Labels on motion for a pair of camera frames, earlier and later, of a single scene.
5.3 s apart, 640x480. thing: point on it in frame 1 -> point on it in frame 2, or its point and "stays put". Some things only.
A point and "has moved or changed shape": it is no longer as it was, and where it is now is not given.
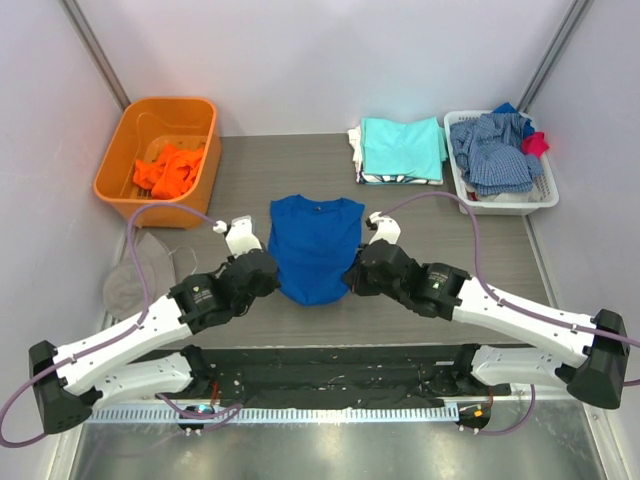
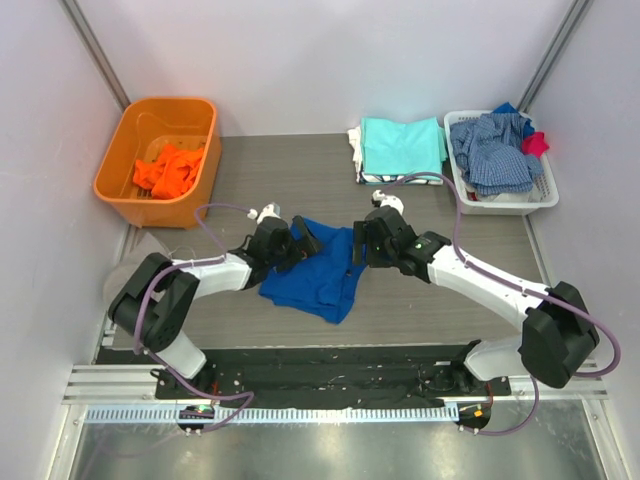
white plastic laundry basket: (546, 195) stays put
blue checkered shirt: (488, 152) stays put
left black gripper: (270, 279) -> (295, 240)
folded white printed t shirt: (356, 138) stays put
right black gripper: (356, 279) -> (361, 242)
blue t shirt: (313, 241) has moved or changed shape
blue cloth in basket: (509, 108) stays put
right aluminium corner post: (559, 47) stays put
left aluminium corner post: (89, 40) stays put
